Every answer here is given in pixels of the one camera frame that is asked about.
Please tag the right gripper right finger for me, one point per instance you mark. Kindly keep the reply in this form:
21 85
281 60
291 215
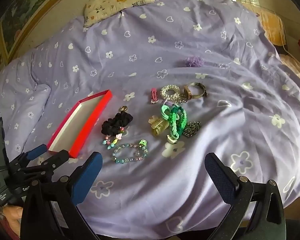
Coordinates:
224 179

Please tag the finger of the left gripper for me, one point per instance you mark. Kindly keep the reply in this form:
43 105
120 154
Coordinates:
36 152
56 160

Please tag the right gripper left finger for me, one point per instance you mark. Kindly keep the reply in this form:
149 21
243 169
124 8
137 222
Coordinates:
83 177

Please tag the black scrunchie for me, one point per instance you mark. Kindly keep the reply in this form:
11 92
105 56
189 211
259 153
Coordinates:
113 125

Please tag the pink hair clip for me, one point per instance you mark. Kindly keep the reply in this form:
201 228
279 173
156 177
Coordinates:
154 96

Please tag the left hand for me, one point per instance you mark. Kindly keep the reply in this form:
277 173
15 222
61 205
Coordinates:
13 215

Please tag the red shallow cardboard box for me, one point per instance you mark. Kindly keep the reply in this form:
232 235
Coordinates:
73 131

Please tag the yellow claw hair clip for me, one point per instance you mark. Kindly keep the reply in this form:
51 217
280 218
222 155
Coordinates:
158 125

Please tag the white pearl scrunchie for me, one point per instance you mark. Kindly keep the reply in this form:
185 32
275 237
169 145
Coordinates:
173 93

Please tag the purple flowered bed quilt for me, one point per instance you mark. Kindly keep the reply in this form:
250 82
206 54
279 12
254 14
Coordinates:
155 187

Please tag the purple flower hair accessory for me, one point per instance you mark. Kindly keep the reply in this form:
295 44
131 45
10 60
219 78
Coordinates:
194 62

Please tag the framed landscape painting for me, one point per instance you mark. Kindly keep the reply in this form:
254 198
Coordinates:
16 17

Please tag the orange patterned blanket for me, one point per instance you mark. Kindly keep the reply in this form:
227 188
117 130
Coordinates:
271 23

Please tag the cartoon print pillow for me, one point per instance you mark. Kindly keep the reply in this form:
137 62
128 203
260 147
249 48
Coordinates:
98 10

